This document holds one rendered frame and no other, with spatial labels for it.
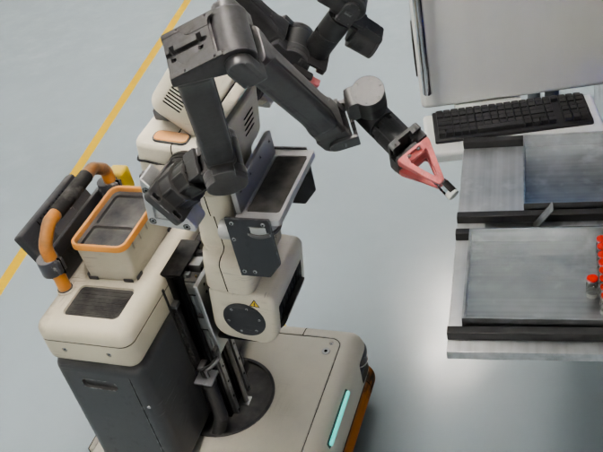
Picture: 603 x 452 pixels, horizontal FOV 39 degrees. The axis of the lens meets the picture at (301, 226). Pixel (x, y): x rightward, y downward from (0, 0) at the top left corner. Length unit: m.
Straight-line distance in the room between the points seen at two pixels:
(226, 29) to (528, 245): 0.87
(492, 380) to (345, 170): 1.29
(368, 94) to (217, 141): 0.27
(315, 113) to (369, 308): 1.62
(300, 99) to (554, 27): 1.11
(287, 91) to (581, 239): 0.76
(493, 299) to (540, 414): 0.98
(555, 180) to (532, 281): 0.33
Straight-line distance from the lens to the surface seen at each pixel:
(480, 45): 2.34
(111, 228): 2.08
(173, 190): 1.58
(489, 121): 2.29
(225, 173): 1.49
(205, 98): 1.30
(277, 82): 1.31
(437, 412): 2.65
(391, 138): 1.50
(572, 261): 1.78
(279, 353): 2.51
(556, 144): 2.09
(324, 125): 1.47
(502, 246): 1.81
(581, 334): 1.61
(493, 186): 1.98
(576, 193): 1.95
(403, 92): 4.10
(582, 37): 2.38
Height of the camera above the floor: 2.07
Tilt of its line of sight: 38 degrees down
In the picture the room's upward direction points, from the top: 14 degrees counter-clockwise
